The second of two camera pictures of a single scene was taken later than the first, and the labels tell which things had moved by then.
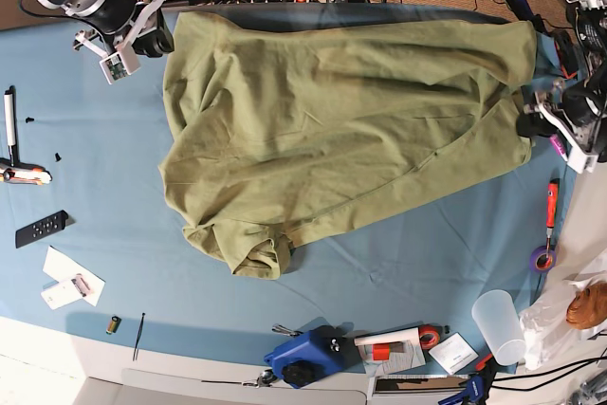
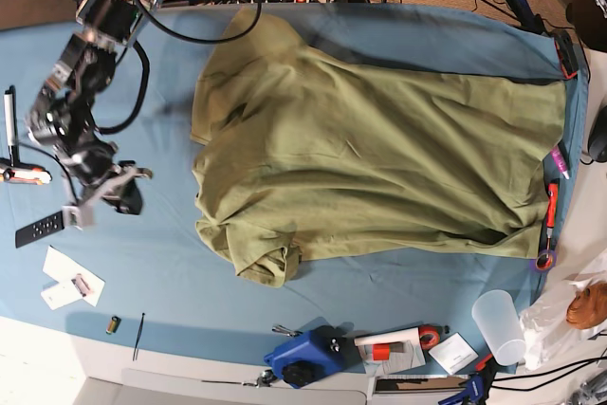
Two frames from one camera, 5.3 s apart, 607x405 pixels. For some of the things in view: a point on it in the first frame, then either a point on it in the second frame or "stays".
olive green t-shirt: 284,125 stays
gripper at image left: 116,27 to 92,167
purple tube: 558,145 to 560,160
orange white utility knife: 24,173 stays
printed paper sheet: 402,356 stays
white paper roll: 411,335 stays
